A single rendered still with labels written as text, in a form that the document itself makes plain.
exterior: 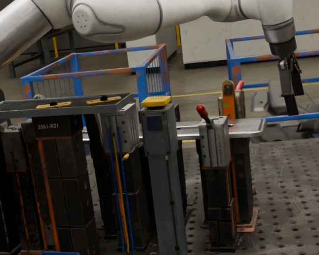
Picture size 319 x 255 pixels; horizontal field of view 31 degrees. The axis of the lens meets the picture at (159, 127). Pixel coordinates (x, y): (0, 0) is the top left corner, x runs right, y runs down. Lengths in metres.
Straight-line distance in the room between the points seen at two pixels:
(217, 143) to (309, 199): 0.53
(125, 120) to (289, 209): 0.63
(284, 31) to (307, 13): 7.99
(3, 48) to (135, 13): 0.30
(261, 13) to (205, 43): 7.94
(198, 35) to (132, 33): 8.33
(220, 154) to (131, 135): 0.25
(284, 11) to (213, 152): 0.44
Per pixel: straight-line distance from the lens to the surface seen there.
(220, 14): 1.71
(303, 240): 1.67
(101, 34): 1.23
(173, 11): 1.34
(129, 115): 1.57
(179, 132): 1.68
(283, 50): 1.70
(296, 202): 1.92
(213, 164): 1.52
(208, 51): 9.61
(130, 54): 9.71
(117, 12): 1.23
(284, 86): 1.68
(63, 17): 1.34
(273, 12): 1.65
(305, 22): 9.67
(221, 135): 1.49
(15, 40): 1.33
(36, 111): 1.41
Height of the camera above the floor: 1.42
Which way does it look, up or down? 14 degrees down
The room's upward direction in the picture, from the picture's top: 7 degrees counter-clockwise
